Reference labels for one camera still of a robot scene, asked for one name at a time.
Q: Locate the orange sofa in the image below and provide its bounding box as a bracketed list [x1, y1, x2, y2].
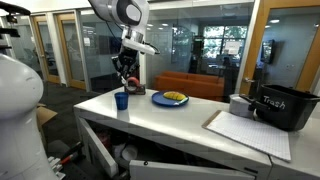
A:
[154, 70, 226, 102]

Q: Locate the white wall sign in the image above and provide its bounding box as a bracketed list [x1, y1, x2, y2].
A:
[223, 40, 242, 56]

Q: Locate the black trash bin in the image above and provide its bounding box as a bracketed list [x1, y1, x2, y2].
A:
[239, 83, 320, 132]

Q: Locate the wooden glass door with handle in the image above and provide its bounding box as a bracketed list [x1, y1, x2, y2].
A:
[238, 0, 320, 96]

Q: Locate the blue plastic cup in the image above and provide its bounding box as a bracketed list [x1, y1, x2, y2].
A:
[114, 91, 130, 111]

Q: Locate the brown cardboard box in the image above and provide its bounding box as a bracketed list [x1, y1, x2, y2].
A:
[35, 102, 59, 135]

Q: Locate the dark wall television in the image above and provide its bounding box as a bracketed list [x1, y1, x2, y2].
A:
[260, 39, 277, 65]

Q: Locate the blue round plate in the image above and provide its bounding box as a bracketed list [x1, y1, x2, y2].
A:
[151, 90, 190, 108]

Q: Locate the white metal bracket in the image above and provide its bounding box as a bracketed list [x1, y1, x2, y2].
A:
[47, 155, 67, 180]

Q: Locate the yellow toy food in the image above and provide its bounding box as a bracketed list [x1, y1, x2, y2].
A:
[162, 91, 188, 102]

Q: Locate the black camera stand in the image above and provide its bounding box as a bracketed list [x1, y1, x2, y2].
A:
[0, 1, 32, 52]

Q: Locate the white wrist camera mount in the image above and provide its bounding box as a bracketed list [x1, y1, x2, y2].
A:
[121, 37, 158, 57]

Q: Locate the white round bowl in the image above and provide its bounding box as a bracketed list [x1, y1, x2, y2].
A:
[120, 144, 139, 162]

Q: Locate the white cabinet door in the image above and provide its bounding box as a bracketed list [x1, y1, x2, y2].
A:
[77, 115, 120, 179]

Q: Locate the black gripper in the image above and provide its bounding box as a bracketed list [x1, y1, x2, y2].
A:
[111, 46, 142, 85]

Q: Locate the red black hand tool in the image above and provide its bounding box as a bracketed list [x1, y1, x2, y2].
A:
[59, 141, 85, 166]

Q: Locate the black red tape dispenser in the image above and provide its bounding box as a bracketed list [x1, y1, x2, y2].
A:
[123, 76, 147, 96]

